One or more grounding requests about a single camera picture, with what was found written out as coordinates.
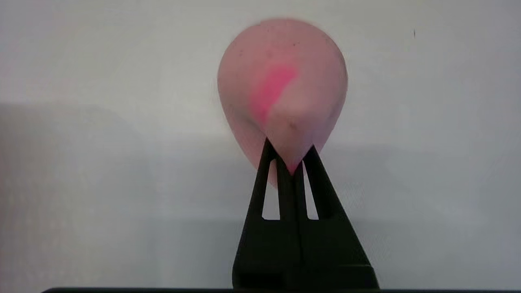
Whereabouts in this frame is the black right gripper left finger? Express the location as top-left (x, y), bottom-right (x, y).
top-left (232, 138), bottom-right (302, 290)

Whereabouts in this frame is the pink toy peach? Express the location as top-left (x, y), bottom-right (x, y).
top-left (217, 18), bottom-right (348, 188)

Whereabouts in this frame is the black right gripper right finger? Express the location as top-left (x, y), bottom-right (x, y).
top-left (300, 144), bottom-right (379, 290)

